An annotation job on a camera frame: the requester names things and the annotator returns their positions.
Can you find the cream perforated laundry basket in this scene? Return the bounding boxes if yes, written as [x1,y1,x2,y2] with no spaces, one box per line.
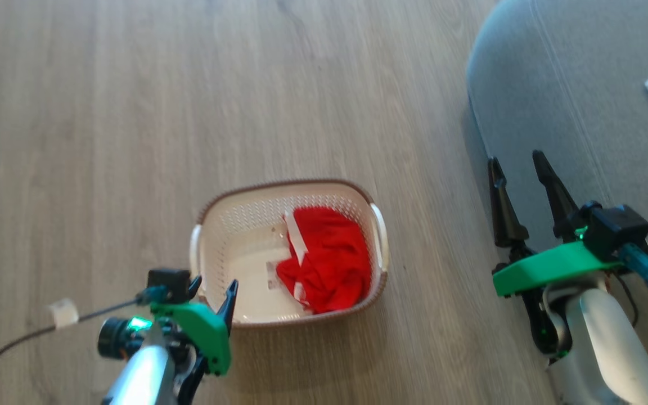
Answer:
[190,179,389,329]

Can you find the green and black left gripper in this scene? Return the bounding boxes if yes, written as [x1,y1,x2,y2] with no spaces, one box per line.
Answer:
[97,274,240,405]

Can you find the red garment with white stripes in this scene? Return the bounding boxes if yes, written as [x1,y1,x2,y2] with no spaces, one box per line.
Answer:
[276,206,372,314]

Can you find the grey fabric sofa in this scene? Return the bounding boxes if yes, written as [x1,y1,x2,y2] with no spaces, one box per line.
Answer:
[466,0,648,349]

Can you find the paper label sticker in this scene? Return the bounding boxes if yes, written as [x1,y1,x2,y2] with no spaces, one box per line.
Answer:
[266,260,285,291]

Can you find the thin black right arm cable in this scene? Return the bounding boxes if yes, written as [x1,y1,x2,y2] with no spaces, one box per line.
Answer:
[614,272,641,328]

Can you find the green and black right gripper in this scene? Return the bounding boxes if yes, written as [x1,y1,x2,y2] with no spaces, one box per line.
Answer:
[488,149,624,361]

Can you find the white tape cable tag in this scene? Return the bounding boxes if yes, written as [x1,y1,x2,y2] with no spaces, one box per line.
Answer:
[48,298,80,329]

